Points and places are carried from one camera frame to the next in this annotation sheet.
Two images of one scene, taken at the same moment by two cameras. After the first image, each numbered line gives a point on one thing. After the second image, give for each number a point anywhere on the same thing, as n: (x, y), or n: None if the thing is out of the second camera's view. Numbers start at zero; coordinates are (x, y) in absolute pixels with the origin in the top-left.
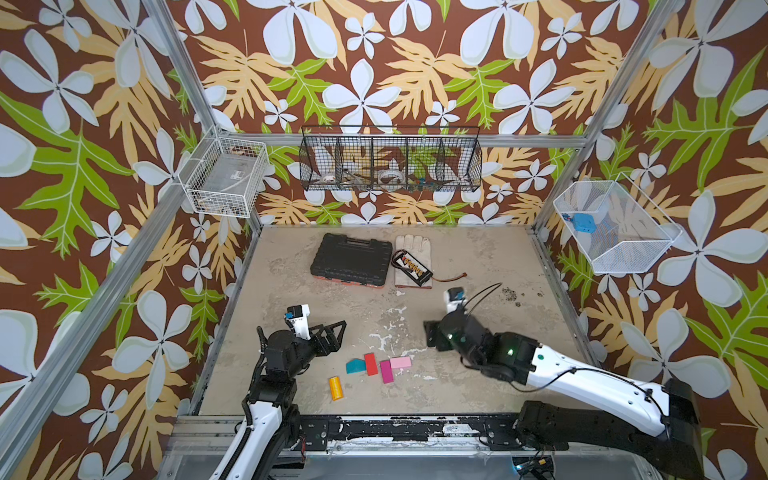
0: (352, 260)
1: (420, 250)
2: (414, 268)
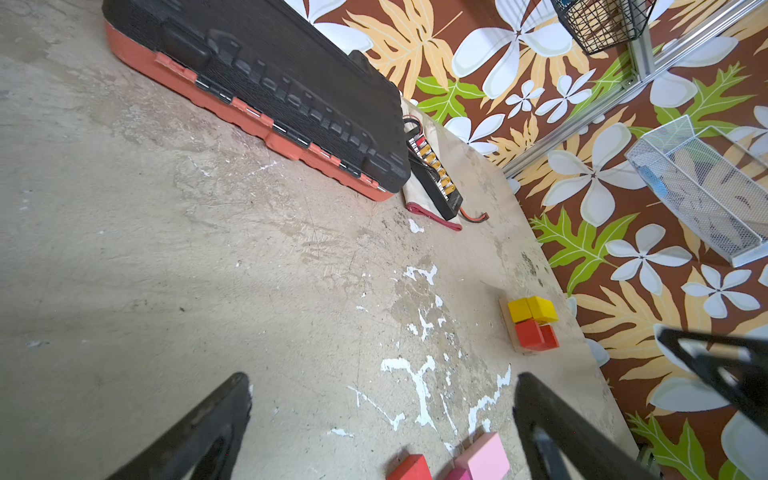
0: (273, 72)
1: (418, 195)
2: (434, 175)
